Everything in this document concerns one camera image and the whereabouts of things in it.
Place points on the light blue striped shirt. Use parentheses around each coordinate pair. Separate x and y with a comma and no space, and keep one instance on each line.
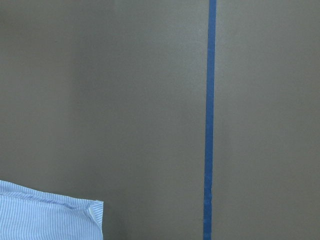
(29,214)

